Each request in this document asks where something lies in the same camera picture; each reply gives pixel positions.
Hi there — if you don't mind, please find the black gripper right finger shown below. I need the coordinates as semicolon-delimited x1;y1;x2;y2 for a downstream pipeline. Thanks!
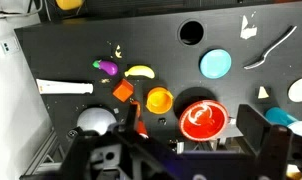
235;103;273;151

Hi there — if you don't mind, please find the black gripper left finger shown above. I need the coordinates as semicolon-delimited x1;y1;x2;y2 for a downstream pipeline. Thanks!
124;103;139;134

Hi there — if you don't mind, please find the grey metal spoon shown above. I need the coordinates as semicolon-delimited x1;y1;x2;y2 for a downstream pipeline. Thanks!
243;25;298;71

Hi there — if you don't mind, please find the blue plate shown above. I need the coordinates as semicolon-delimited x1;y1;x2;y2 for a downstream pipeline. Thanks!
199;48;233;80

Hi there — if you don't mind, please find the orange toy bottle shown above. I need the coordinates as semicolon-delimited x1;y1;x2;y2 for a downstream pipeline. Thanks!
130;99;150;139

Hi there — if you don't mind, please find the teal cup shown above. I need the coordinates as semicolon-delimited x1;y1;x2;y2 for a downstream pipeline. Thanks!
264;106;302;138

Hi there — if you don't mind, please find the orange cube block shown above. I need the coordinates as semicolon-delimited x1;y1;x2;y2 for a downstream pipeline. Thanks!
112;78;135;103

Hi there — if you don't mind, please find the cream cheese wedge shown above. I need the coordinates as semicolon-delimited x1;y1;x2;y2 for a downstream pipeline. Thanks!
257;86;270;100

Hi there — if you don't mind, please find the orange cup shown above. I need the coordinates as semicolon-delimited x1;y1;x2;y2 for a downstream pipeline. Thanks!
145;86;175;115

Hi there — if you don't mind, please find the yellow toy banana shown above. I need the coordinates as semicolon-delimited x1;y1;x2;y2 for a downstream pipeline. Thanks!
124;65;156;80

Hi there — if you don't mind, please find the red bowl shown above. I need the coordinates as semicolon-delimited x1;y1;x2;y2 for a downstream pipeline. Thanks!
178;99;230;142

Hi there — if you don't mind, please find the purple toy eggplant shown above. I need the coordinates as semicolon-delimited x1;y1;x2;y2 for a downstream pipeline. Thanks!
92;59;119;77

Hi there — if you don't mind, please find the cream round disc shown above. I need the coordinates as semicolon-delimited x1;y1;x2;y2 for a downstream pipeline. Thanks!
287;77;302;103

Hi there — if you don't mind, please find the small cream paper scrap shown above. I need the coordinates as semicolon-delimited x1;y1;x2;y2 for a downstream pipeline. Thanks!
114;44;123;59

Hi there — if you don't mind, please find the white tube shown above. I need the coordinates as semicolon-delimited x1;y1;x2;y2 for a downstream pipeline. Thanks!
35;78;94;96

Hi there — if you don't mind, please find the large white paper scrap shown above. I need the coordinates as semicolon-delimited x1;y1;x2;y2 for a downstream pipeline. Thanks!
240;14;259;40

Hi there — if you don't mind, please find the yellow round object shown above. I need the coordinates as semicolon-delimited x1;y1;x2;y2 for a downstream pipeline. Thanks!
55;0;85;11

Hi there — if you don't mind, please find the white wall outlet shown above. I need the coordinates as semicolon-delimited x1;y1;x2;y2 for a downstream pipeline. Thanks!
0;35;20;56

